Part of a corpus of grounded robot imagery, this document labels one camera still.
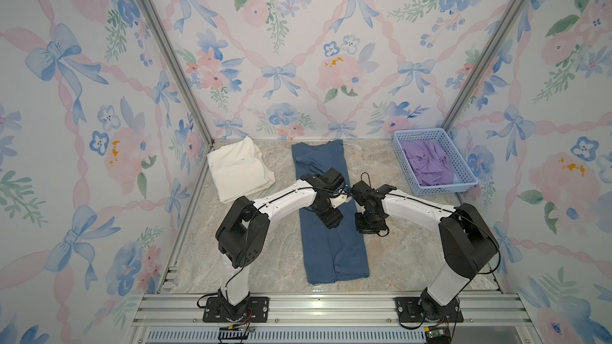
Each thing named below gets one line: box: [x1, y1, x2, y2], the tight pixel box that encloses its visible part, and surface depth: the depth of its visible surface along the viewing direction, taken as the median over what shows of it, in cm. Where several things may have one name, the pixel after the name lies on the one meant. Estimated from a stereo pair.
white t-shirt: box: [206, 136, 276, 204], surface depth 109 cm
